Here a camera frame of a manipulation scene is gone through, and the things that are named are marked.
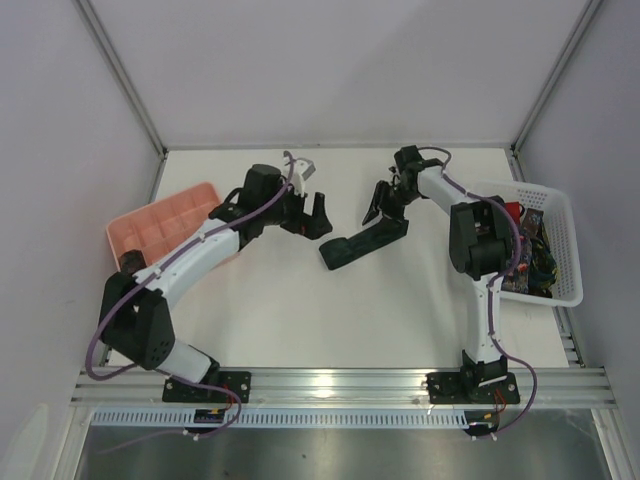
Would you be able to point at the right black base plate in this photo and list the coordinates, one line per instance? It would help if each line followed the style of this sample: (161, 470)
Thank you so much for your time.
(455, 387)

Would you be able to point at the rolled dark brown tie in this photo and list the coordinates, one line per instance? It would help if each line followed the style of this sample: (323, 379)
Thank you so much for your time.
(131, 261)

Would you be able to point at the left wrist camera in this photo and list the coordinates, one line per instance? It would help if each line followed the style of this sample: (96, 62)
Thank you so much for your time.
(303, 169)

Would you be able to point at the red tie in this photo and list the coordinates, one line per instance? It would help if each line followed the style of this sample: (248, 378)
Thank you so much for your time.
(515, 210)

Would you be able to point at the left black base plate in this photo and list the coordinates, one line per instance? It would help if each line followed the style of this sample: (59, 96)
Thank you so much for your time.
(221, 386)

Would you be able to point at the white slotted cable duct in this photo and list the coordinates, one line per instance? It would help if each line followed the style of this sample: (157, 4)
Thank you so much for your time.
(173, 417)

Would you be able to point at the dark green tie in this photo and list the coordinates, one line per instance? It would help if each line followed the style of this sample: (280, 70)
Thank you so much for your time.
(339, 252)

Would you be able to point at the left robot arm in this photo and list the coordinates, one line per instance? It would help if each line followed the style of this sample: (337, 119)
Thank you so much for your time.
(135, 318)

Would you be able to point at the pink compartment tray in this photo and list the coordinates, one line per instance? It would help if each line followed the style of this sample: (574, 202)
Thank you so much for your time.
(161, 226)

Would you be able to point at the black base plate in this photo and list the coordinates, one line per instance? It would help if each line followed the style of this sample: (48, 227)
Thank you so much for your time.
(455, 387)
(221, 386)

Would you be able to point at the floral navy tie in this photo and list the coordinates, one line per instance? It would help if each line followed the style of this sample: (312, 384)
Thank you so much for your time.
(518, 280)

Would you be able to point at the brown patterned tie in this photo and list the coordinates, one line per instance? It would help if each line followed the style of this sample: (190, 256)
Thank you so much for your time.
(532, 222)

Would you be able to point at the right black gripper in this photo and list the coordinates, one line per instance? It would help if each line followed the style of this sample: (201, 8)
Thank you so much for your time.
(392, 192)

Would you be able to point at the white plastic basket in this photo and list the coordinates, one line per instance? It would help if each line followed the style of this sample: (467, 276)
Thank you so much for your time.
(558, 222)

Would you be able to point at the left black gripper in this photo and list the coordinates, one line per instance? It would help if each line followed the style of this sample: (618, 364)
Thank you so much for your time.
(298, 218)

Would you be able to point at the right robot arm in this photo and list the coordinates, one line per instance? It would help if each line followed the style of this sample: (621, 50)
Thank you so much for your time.
(483, 246)

